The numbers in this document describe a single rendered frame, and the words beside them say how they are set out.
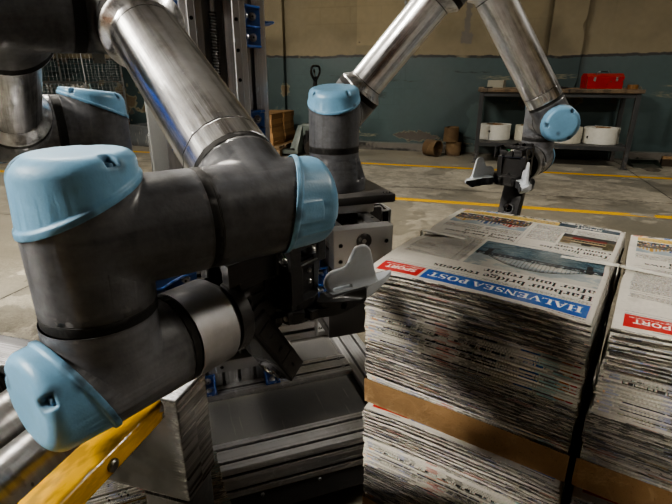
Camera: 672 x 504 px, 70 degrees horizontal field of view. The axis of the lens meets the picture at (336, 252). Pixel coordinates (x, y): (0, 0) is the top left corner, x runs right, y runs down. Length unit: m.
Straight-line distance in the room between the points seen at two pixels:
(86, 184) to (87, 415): 0.14
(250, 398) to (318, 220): 1.11
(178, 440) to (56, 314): 0.21
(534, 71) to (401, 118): 6.17
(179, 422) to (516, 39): 0.93
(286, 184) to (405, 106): 6.89
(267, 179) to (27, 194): 0.15
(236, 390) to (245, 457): 0.26
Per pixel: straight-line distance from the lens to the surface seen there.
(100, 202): 0.31
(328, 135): 1.09
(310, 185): 0.37
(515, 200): 1.16
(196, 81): 0.46
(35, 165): 0.32
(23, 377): 0.35
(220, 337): 0.39
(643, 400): 0.63
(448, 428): 0.72
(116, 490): 1.03
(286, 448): 1.26
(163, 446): 0.51
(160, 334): 0.37
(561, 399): 0.64
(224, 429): 1.35
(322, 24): 7.53
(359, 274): 0.51
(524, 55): 1.12
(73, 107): 1.03
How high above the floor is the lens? 1.08
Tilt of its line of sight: 21 degrees down
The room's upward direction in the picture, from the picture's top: straight up
